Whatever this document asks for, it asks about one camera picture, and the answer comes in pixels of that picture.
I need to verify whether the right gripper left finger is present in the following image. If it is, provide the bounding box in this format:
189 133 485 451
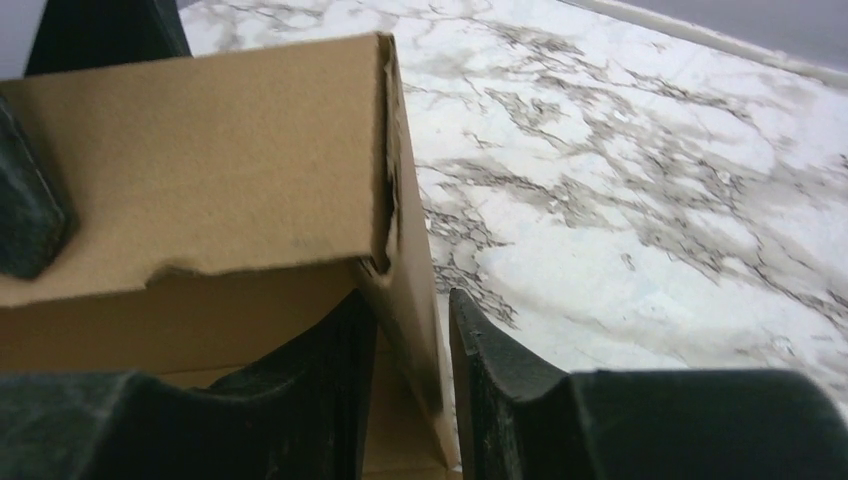
1 291 377 479

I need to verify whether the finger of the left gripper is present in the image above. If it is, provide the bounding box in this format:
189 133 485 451
24 0 192 76
1 99 70 280

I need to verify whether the aluminium table frame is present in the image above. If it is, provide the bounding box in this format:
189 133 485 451
565 0 847 89

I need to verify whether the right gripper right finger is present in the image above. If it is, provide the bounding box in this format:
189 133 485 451
449 289 847 480

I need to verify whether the brown cardboard box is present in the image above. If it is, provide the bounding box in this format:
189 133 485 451
1 33 458 479

